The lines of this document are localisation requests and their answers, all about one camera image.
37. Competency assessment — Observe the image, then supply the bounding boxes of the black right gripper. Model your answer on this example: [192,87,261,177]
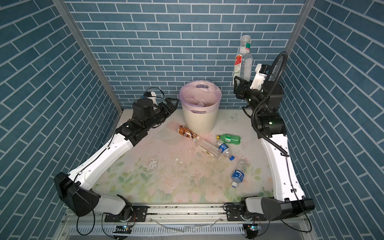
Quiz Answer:
[233,75,262,118]

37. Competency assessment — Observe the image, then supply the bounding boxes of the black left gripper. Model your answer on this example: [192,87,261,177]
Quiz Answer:
[142,97,179,132]

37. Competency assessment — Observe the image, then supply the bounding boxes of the brown drink bottle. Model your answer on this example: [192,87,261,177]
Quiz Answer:
[178,126,200,140]

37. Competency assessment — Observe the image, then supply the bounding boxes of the white bin with pink liner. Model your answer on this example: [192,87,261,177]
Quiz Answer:
[178,80,222,135]

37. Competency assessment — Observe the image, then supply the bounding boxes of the clear bottle red white label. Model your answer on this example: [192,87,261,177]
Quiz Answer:
[233,35,253,81]

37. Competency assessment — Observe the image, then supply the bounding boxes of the frosted clear tall bottle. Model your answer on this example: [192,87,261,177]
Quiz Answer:
[195,138,221,159]

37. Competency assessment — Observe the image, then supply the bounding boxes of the water bottle blue label white cap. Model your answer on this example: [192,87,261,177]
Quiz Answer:
[231,160,248,188]

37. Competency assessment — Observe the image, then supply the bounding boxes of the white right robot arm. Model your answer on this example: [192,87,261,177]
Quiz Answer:
[234,77,315,221]

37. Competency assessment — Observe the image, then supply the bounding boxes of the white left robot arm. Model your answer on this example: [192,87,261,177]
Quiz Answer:
[54,98,179,222]

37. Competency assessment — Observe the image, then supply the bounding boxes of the green soda bottle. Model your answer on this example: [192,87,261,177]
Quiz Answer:
[217,134,241,145]

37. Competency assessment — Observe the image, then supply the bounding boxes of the clear bottle blue cap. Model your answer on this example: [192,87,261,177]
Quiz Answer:
[215,140,235,161]

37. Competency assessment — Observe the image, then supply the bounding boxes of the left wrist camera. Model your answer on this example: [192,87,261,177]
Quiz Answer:
[143,91,157,104]

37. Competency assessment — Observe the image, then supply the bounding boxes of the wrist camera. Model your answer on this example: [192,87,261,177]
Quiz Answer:
[250,64,271,90]
[143,91,157,104]

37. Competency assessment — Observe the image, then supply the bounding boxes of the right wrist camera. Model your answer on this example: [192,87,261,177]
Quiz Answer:
[250,64,271,90]

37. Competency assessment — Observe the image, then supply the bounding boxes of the aluminium front rail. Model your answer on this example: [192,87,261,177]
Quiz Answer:
[62,198,314,226]

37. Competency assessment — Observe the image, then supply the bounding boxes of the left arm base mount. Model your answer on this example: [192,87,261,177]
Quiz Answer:
[104,206,149,223]

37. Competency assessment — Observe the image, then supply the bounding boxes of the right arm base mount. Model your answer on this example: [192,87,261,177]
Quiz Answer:
[223,203,267,222]

